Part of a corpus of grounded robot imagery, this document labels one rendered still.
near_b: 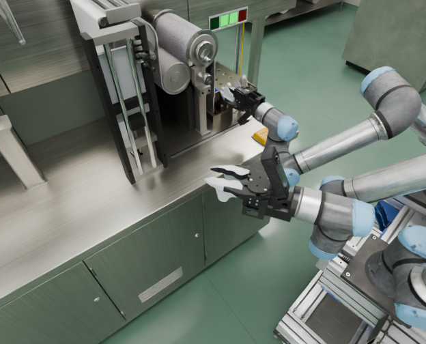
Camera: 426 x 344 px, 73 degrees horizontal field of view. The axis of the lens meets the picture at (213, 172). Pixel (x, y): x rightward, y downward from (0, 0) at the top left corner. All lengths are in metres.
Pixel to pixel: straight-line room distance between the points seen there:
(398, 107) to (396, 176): 0.31
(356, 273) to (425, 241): 0.25
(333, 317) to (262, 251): 0.57
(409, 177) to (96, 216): 0.91
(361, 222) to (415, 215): 0.83
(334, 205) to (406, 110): 0.45
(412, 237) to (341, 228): 0.33
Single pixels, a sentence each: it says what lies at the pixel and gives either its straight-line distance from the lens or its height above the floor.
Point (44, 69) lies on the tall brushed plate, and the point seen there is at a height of 1.19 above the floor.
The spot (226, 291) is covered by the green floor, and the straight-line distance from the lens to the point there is 1.86.
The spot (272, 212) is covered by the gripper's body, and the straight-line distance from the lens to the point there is 0.69.
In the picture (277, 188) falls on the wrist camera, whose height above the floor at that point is 1.26.
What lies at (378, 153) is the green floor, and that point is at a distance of 2.90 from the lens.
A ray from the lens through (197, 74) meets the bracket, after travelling 1.16.
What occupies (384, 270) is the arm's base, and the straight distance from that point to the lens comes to 1.06.
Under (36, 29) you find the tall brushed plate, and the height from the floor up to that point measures 1.33.
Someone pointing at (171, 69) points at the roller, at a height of 1.22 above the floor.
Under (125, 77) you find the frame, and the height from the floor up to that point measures 1.30.
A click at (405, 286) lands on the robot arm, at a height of 1.03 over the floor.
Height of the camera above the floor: 1.74
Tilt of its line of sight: 47 degrees down
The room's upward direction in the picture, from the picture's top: straight up
